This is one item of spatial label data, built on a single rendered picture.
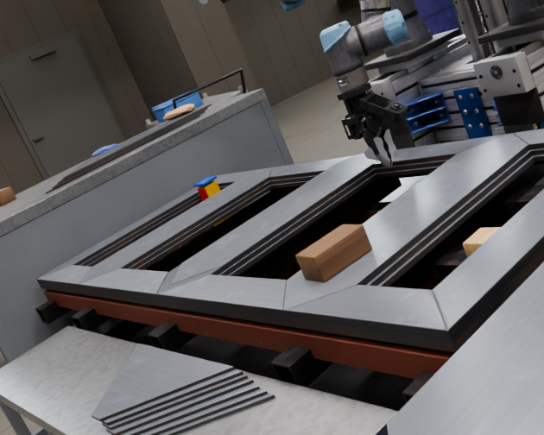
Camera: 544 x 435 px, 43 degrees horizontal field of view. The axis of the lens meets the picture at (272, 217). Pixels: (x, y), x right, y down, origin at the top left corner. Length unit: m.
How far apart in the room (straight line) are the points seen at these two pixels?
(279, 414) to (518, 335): 0.40
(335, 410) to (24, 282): 1.42
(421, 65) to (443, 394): 1.50
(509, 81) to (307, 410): 0.99
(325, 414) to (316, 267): 0.27
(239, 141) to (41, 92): 7.51
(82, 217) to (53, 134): 7.69
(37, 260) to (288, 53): 9.53
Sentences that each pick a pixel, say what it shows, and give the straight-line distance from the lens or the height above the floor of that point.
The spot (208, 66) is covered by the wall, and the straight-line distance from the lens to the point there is 8.61.
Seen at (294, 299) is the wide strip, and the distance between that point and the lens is 1.17.
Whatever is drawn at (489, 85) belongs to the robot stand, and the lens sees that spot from 1.79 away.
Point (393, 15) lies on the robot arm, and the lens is 1.66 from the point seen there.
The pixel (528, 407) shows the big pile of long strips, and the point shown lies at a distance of 0.74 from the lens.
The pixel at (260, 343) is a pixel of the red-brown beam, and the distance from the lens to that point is 1.27.
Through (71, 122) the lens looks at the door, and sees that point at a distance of 10.05.
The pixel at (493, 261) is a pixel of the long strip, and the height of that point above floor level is 0.85.
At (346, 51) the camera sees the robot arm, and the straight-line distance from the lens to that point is 1.64.
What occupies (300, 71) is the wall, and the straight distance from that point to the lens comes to 11.58.
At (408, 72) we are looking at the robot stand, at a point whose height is 0.98.
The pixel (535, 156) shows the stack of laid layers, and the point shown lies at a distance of 1.51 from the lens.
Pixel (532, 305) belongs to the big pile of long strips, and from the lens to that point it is 0.91.
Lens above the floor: 1.29
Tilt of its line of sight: 15 degrees down
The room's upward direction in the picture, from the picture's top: 23 degrees counter-clockwise
